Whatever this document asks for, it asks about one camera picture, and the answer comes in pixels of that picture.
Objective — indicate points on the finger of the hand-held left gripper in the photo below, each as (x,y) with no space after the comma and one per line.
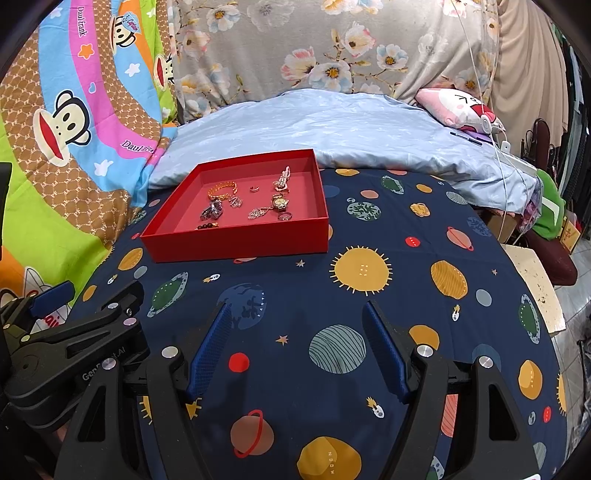
(101,327)
(51,297)

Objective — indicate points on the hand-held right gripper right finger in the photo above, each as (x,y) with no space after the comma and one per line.
(385,350)

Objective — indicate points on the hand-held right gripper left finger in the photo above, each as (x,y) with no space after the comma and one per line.
(210,350)

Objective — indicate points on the red jewelry box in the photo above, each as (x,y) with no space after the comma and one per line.
(240,242)

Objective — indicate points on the silver metal watch band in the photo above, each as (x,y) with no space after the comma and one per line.
(212,210)

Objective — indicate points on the silver hoop earrings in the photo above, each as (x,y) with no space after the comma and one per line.
(235,201)

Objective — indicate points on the navy planet print bedsheet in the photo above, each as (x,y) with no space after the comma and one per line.
(406,295)

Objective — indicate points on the cream spotted stool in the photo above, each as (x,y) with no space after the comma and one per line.
(531,281)

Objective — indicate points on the brown cardboard box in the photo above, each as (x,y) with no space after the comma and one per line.
(498,226)

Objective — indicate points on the pearl crystal earring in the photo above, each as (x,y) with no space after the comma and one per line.
(282,177)

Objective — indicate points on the dark maroon cushion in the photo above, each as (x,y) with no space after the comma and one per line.
(554,261)

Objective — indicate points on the green cloth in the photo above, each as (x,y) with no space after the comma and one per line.
(549,207)

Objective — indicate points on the yellow cardboard box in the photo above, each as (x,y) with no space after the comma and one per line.
(571,235)

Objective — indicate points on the light blue pillow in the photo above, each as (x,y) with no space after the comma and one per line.
(346,129)

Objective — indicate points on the colourful cartoon print blanket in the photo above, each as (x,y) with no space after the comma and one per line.
(69,69)

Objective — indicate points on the purple phone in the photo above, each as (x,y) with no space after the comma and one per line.
(471,137)

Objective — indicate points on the pink plush pillow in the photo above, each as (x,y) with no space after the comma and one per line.
(452,108)

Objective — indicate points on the beige curtain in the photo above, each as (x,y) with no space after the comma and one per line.
(526,69)

